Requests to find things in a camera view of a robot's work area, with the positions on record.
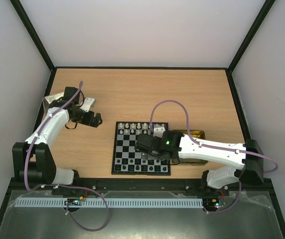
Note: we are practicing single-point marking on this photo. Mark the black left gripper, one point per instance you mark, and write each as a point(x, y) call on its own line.
point(95, 123)

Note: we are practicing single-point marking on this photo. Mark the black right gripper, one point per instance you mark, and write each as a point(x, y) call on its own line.
point(144, 144)

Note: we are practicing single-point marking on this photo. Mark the dark floral metal tin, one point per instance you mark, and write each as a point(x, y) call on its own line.
point(191, 161)

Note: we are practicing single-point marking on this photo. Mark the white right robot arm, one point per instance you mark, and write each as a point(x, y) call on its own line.
point(241, 162)

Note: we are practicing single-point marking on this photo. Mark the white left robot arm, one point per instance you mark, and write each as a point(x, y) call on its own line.
point(32, 159)

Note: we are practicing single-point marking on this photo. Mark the black and white chessboard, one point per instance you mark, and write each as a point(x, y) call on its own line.
point(124, 152)

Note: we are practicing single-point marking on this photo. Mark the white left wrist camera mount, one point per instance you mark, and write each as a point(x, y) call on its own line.
point(88, 104)

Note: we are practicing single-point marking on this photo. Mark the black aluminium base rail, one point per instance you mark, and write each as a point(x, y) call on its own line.
point(189, 187)

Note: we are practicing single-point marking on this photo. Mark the white slotted cable duct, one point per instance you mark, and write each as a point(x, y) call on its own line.
point(110, 202)

